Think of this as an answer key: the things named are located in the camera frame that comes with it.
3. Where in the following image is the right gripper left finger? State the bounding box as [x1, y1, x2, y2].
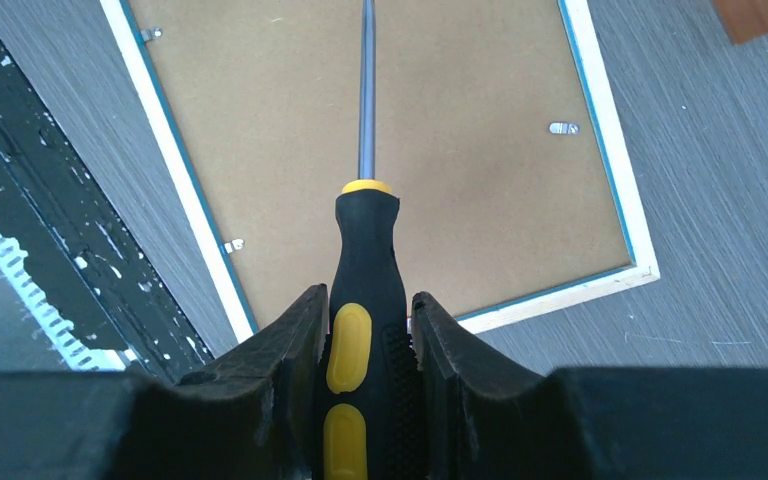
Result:
[0, 285, 328, 479]

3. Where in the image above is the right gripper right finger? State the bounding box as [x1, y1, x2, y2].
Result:
[412, 292, 768, 479]

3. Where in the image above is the black yellow screwdriver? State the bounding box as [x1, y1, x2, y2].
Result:
[313, 1, 427, 479]

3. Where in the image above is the blue picture frame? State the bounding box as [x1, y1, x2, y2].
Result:
[101, 1, 660, 349]

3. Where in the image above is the orange compartment tray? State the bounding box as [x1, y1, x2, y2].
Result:
[712, 0, 768, 45]

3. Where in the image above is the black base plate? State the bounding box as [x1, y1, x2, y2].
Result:
[0, 39, 213, 382]

